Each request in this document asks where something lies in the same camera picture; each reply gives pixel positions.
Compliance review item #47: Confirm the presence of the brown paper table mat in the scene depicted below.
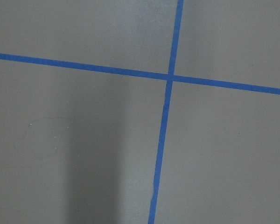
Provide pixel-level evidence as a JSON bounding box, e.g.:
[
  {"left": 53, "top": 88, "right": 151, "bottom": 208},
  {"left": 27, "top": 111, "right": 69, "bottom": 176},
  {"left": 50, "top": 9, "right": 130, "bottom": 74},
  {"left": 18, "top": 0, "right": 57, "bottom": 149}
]
[{"left": 0, "top": 0, "right": 280, "bottom": 224}]

